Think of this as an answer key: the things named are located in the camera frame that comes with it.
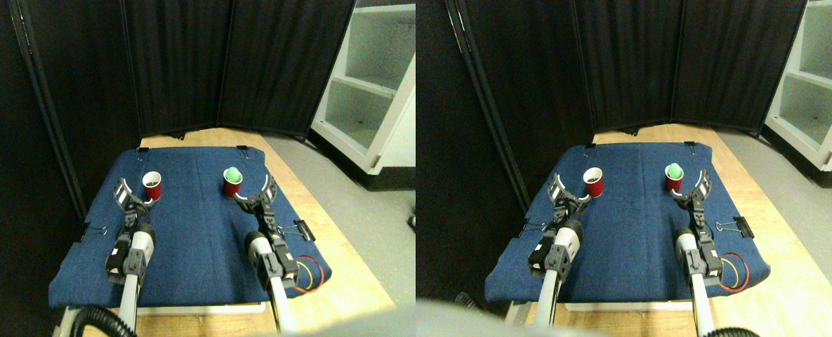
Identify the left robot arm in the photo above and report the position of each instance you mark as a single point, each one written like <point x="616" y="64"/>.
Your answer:
<point x="138" y="246"/>
<point x="563" y="242"/>

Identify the dark blue cloth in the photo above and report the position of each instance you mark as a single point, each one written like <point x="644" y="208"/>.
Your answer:
<point x="633" y="217"/>
<point x="198" y="217"/>

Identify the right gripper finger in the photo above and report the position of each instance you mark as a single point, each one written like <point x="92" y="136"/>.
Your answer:
<point x="705" y="184"/>
<point x="272" y="189"/>
<point x="685" y="199"/>
<point x="250" y="203"/>

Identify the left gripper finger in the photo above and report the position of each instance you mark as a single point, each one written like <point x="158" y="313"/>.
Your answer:
<point x="560" y="189"/>
<point x="581" y="201"/>
<point x="146" y="204"/>
<point x="125" y="193"/>

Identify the curtain stand pole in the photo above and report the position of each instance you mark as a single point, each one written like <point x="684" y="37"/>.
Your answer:
<point x="43" y="105"/>
<point x="479" y="77"/>

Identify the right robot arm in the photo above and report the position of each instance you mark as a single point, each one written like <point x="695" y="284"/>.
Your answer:
<point x="265" y="253"/>
<point x="696" y="260"/>

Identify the green ball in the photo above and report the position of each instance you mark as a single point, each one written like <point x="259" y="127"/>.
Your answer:
<point x="232" y="173"/>
<point x="674" y="169"/>

